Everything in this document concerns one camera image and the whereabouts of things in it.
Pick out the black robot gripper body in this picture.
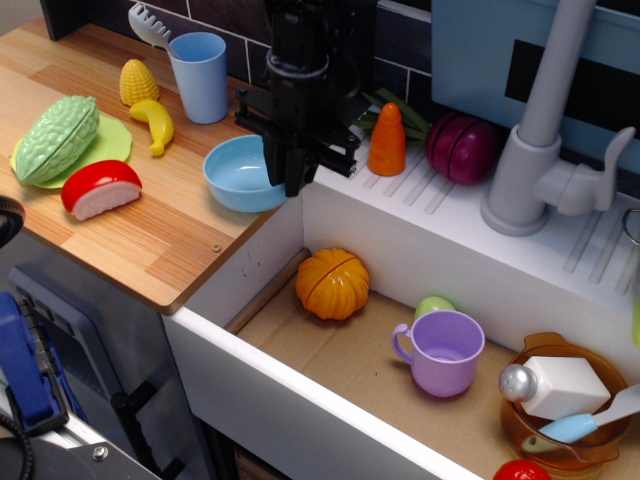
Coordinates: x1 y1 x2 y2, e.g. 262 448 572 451
234 49 360 177

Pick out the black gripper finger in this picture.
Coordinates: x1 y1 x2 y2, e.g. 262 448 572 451
285 146 319 197
263 135 288 186

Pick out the light blue plastic bowl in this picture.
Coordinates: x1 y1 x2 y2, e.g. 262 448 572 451
203 135 287 213

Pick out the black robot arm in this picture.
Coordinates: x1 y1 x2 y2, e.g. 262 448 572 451
235 1 376 197

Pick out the orange toy carrot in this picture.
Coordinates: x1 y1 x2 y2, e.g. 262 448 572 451
353 88 430 176

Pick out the light blue plastic cup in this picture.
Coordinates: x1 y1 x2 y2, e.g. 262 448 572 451
169 32 228 125

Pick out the yellow toy banana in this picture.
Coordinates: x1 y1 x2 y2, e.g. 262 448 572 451
129 99 174 157

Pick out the orange toy pumpkin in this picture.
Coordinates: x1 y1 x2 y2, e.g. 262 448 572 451
295 248 370 321

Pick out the yellow toy corn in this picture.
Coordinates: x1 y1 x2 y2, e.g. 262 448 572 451
119 59 160 106

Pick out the light green plastic plate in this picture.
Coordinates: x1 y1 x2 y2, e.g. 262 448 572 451
10 115 132 188

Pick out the purple toy onion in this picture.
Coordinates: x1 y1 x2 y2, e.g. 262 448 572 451
425 112 502 185

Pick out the red and white toy sushi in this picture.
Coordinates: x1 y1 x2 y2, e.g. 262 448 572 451
61 160 142 221

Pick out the white plastic pasta server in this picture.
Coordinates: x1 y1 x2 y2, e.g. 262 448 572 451
128 2 179 59

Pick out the white toy sink unit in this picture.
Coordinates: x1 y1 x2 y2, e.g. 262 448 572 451
164 154 639 479

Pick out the green toy lime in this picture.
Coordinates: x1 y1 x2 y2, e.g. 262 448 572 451
414 295 456 319

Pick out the green toy bitter melon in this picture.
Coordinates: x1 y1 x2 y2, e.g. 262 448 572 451
13 96 100 185

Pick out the grey toy faucet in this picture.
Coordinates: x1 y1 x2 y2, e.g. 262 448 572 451
481 1 636 236

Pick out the purple plastic mug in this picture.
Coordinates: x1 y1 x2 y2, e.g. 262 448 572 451
391 310 485 398

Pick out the grey metal stand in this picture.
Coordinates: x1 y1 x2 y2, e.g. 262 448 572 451
8 263 209 479

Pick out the white toy salt shaker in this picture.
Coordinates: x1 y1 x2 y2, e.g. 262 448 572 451
498 356 611 421

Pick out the blue clamp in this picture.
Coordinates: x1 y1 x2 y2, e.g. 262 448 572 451
1 292 69 436

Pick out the amber transparent toy pot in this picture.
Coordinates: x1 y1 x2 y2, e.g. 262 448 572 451
500 332 633 474

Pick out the red toy tomato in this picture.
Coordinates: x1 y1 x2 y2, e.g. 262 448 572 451
493 460 551 480

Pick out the black cable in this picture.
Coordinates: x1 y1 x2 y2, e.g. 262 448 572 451
0 409 36 480

